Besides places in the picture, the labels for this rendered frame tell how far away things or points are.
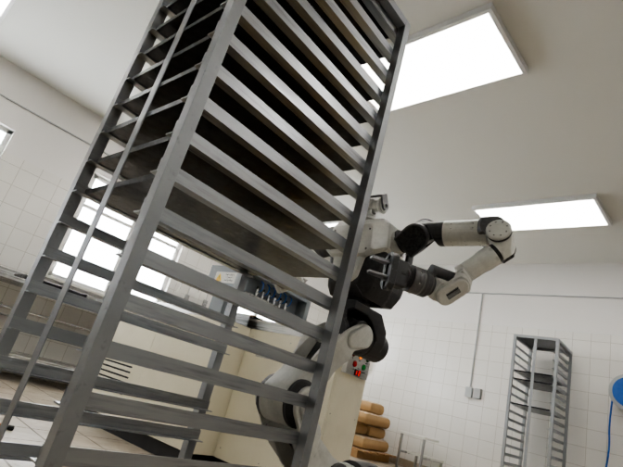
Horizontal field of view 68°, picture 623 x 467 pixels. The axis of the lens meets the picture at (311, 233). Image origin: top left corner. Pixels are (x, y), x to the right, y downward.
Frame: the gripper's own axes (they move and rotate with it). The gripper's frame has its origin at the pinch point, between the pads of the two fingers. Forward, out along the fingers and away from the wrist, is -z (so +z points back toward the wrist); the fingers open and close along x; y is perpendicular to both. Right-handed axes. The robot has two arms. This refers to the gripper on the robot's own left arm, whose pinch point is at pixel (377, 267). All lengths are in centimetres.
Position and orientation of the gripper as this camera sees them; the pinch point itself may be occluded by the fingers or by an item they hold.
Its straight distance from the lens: 146.1
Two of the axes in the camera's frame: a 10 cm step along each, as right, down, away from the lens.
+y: 3.3, -2.4, -9.1
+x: 2.5, -9.1, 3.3
